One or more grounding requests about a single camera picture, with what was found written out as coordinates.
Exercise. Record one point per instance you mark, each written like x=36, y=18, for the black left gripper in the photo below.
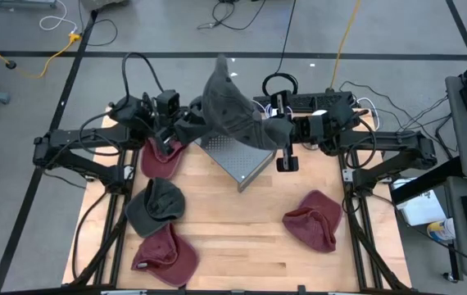
x=166, y=127

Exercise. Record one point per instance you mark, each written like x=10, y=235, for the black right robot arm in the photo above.
x=397, y=141

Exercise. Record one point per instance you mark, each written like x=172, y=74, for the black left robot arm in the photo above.
x=73, y=137

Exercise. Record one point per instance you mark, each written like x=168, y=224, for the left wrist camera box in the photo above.
x=168, y=103

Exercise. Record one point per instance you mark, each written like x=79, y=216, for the dark grey baseball cap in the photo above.
x=164, y=201
x=233, y=106

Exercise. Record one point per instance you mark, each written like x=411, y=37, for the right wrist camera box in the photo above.
x=313, y=127

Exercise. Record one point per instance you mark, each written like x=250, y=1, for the maroon baseball cap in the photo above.
x=311, y=229
x=164, y=258
x=160, y=164

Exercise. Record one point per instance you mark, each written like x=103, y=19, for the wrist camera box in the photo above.
x=168, y=103
x=313, y=127

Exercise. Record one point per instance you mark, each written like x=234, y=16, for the white yellow blue container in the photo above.
x=442, y=230

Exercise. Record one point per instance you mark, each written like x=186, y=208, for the grey perforated metal shelf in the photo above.
x=233, y=160

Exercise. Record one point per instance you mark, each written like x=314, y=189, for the black metal rig frame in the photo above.
x=116, y=254

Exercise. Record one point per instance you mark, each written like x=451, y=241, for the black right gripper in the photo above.
x=329, y=123

